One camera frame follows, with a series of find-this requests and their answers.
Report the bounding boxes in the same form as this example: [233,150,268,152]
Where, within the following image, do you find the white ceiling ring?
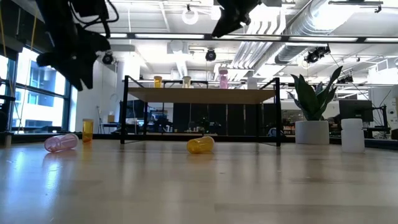
[181,6,200,26]

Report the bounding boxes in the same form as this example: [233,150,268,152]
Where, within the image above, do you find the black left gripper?
[35,18,112,92]

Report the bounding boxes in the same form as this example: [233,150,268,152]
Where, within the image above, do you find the black ceiling track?
[328,0,384,14]

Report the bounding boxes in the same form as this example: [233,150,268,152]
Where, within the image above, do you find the white plastic pill bottle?
[340,118,366,154]
[246,76,259,90]

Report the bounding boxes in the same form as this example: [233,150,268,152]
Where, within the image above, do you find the small black ceiling lamp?
[337,74,354,85]

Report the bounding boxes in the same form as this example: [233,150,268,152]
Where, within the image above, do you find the silver ventilation duct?
[275,0,355,65]

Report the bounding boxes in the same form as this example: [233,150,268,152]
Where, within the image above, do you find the wooden shelf black metal frame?
[119,74,283,147]

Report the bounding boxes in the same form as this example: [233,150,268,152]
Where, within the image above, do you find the blue white background object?
[267,126,285,138]

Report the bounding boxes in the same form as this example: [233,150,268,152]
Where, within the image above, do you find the dark partition panels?
[172,103,280,136]

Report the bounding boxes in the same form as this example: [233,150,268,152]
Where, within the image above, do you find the long linear ceiling light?
[99,30,398,44]

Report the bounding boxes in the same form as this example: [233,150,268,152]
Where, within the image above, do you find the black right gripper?
[211,0,264,39]

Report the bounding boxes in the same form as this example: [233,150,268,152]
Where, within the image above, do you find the large dark-framed window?
[0,46,75,133]

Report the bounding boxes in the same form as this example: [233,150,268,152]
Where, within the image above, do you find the snake plant in white pot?
[286,65,343,146]

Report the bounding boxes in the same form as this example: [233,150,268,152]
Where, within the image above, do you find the black computer monitor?
[338,99,374,123]

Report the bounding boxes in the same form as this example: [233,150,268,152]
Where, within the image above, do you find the pink pill bottle white cap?
[44,133,80,154]
[218,69,229,90]

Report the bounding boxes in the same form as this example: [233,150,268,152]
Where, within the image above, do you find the black track light cluster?
[303,45,331,65]

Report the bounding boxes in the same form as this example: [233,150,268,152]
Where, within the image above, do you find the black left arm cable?
[70,0,121,40]

